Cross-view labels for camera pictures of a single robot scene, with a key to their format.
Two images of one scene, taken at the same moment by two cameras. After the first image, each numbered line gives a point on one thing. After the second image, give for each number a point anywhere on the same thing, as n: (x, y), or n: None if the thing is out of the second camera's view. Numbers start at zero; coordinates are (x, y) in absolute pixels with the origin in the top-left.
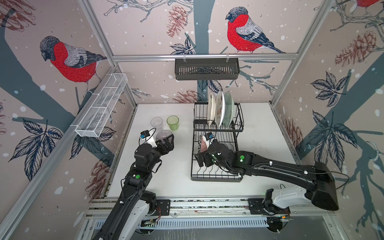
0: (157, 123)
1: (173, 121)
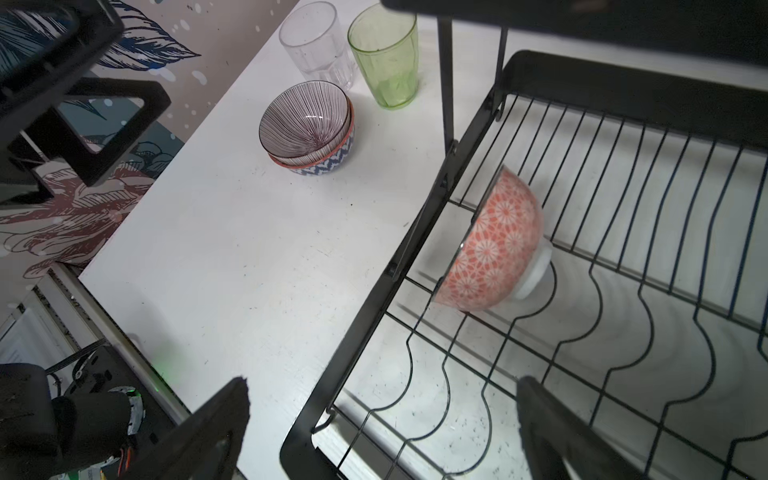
0: (312, 35)
1: (384, 37)
